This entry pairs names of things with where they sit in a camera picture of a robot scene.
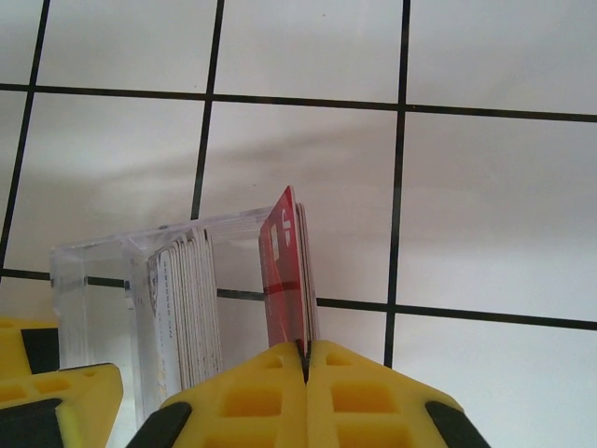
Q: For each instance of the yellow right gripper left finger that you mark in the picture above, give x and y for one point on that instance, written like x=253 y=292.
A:
x=252 y=406

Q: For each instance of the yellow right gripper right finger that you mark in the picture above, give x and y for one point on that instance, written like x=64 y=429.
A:
x=364 y=406

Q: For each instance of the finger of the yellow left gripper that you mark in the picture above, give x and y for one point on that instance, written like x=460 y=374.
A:
x=70 y=387
x=37 y=350

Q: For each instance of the clear acrylic card box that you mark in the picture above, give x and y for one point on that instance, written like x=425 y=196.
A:
x=102 y=303

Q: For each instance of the red credit card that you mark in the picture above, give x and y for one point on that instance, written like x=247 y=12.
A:
x=280 y=280

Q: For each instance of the stack of white cards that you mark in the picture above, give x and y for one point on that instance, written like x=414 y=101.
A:
x=191 y=303

